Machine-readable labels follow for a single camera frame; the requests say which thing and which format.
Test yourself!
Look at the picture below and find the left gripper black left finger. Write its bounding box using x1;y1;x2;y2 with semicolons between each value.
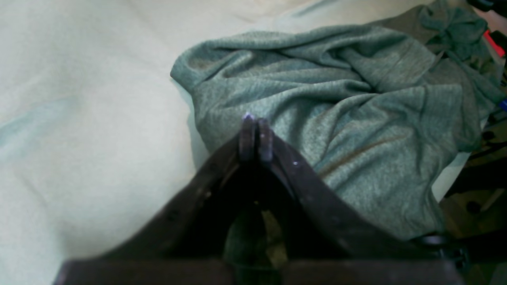
54;115;258;285

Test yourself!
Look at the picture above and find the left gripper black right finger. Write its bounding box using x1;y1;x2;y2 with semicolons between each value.
257;119;463;285

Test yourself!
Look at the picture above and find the green T-shirt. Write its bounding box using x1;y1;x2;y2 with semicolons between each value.
170;0;505;239

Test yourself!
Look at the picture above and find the light green table cloth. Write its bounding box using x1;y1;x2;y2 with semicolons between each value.
0;0;472;285

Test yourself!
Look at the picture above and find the red and blue clamp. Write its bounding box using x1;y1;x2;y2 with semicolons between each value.
483;29;507;93

